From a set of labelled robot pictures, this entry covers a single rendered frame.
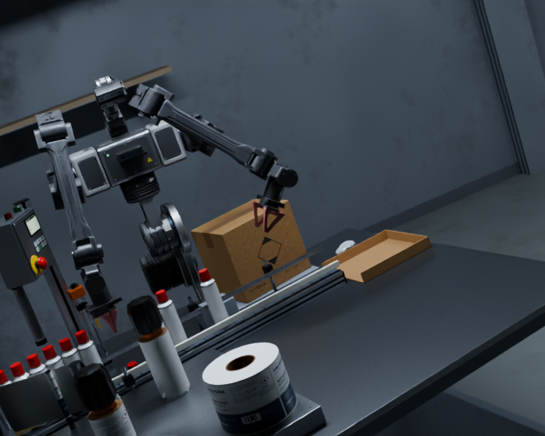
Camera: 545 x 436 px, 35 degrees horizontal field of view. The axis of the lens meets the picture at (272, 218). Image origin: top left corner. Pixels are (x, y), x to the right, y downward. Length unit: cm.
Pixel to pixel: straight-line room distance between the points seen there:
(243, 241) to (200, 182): 265
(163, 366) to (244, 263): 72
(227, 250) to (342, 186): 301
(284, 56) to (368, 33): 61
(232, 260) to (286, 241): 23
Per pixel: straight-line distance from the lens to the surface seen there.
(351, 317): 272
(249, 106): 572
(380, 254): 316
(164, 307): 276
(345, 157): 595
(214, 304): 283
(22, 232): 265
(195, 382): 256
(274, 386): 214
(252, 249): 308
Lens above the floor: 187
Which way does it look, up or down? 15 degrees down
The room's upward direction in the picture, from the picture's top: 20 degrees counter-clockwise
